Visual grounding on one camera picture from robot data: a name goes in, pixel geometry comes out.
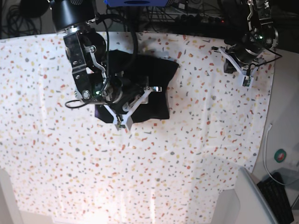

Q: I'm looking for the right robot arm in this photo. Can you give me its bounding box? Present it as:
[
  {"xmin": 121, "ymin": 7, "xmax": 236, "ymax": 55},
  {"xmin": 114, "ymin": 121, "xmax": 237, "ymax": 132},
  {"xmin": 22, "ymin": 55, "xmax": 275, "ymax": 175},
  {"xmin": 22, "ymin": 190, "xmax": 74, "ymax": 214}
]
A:
[{"xmin": 49, "ymin": 0, "xmax": 162, "ymax": 130}]

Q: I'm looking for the black t-shirt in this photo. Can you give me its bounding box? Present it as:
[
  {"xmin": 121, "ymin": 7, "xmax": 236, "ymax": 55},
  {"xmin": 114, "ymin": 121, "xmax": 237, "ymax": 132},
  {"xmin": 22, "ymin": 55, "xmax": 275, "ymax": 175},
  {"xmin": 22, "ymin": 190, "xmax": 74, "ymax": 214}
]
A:
[{"xmin": 95, "ymin": 50, "xmax": 179, "ymax": 123}]

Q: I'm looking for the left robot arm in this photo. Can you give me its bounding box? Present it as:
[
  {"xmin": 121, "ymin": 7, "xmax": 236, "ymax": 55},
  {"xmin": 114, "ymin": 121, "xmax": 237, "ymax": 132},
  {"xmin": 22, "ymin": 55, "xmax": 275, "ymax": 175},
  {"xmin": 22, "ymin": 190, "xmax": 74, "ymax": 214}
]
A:
[{"xmin": 212, "ymin": 0, "xmax": 282, "ymax": 88}]

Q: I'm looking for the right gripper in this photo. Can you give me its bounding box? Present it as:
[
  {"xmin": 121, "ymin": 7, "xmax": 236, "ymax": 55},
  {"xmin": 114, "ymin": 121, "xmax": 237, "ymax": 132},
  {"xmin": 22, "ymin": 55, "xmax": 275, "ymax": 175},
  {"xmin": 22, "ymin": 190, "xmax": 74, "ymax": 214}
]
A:
[{"xmin": 100, "ymin": 77, "xmax": 163, "ymax": 130}]

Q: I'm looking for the black keyboard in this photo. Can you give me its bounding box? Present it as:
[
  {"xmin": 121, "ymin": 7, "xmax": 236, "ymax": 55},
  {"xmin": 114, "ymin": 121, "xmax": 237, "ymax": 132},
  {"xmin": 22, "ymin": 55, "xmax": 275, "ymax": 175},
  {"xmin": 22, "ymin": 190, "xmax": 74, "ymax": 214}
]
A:
[{"xmin": 257, "ymin": 177, "xmax": 294, "ymax": 224}]

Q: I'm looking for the grey laptop lid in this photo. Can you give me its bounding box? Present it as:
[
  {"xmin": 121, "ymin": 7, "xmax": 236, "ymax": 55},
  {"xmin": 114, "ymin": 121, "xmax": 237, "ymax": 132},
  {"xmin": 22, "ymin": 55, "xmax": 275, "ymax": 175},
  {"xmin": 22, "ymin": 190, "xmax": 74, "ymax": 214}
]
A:
[{"xmin": 235, "ymin": 168, "xmax": 278, "ymax": 224}]

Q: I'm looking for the terrazzo pattern tablecloth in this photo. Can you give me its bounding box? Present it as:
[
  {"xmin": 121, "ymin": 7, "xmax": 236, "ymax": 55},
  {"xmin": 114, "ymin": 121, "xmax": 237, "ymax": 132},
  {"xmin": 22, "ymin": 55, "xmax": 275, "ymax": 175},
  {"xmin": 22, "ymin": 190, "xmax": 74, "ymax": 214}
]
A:
[{"xmin": 0, "ymin": 32, "xmax": 274, "ymax": 224}]

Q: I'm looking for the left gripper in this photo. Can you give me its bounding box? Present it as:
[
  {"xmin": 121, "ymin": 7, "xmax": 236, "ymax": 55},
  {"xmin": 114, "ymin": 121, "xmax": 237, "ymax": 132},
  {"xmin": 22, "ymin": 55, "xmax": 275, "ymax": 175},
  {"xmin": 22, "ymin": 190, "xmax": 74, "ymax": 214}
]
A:
[{"xmin": 211, "ymin": 42, "xmax": 282, "ymax": 88}]

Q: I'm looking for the blue device at top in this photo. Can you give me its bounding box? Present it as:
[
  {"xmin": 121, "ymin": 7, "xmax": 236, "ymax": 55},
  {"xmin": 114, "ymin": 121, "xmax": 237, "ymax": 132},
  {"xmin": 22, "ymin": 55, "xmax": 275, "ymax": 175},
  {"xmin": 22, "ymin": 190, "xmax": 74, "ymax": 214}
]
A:
[{"xmin": 104, "ymin": 0, "xmax": 174, "ymax": 7}]

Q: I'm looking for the white usb cable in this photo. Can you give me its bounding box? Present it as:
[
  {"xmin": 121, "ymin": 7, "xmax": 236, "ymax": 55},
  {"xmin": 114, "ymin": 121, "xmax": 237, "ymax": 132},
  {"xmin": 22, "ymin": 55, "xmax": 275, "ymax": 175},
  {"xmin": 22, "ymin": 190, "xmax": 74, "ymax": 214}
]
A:
[{"xmin": 263, "ymin": 122, "xmax": 299, "ymax": 186}]

